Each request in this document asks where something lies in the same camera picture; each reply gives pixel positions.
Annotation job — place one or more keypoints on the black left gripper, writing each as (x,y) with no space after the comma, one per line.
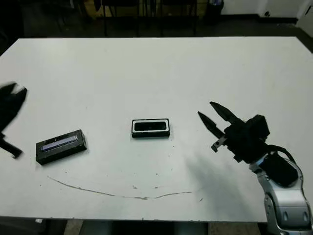
(5,127)

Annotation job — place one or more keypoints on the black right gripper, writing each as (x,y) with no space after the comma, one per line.
(244,147)

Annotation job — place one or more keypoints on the black bar-shaped camera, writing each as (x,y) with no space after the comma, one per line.
(150,125)

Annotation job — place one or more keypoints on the black box lid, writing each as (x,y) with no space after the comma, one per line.
(61,149)

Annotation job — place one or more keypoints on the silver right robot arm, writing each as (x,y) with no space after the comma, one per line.
(286,203)

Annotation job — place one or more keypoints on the black box base white inlay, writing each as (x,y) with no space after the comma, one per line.
(150,134)

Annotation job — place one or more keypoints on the yellow cardboard box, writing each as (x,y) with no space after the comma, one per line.
(83,6)

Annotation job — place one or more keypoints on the black waste bin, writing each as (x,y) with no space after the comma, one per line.
(215,11)

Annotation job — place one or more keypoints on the black chair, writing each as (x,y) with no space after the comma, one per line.
(119,14)

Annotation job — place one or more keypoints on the white cabinet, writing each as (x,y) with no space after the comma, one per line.
(306,12)

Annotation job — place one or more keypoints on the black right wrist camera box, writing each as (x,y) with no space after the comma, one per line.
(259,126)

